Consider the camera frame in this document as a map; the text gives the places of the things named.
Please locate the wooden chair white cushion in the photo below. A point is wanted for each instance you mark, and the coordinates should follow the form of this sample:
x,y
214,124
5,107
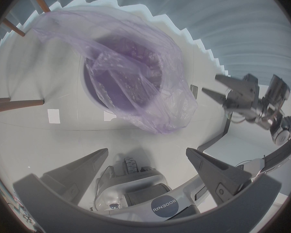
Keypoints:
x,y
14,104

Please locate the purple plastic bag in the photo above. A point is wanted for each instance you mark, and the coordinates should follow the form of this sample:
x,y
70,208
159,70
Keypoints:
x,y
126,57

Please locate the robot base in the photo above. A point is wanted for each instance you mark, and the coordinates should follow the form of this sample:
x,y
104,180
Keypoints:
x,y
140,186

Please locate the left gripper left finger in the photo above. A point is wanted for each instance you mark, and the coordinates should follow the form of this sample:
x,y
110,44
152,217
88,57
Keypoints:
x,y
72,178

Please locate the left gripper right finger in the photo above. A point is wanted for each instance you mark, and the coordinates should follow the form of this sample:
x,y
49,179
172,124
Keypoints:
x,y
220,178

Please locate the pale blue curtain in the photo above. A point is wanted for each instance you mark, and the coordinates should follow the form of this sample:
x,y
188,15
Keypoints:
x,y
232,20

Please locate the white trash bin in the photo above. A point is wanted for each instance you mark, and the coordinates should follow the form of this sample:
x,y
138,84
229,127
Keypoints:
x,y
87,88

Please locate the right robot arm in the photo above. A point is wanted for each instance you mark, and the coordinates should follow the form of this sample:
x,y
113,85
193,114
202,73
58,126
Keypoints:
x,y
277,88

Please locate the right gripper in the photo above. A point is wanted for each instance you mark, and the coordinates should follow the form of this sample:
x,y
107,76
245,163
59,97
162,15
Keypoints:
x,y
245,98

